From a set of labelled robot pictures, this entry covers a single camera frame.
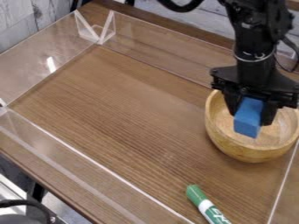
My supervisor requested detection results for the blue rectangular block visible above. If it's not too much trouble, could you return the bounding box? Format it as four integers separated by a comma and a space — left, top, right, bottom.
234, 97, 264, 138

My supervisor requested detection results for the green dry erase marker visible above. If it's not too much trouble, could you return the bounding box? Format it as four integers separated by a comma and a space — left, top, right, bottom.
186, 185, 232, 224

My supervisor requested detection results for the black table leg frame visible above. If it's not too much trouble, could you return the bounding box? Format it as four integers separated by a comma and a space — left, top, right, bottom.
0, 156, 68, 224

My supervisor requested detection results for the clear acrylic tray wall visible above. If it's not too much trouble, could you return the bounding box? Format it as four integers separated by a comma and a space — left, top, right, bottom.
0, 9, 299, 224

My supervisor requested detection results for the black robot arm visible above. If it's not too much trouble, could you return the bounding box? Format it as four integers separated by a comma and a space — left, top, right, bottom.
210, 0, 299, 126

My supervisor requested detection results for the black cable under table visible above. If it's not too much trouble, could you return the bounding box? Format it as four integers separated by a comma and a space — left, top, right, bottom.
0, 199, 59, 224

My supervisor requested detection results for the brown wooden bowl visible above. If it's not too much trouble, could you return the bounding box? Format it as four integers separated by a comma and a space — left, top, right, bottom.
204, 90, 299, 163

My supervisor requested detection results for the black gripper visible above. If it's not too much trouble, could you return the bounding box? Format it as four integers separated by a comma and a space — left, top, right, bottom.
210, 58, 299, 126

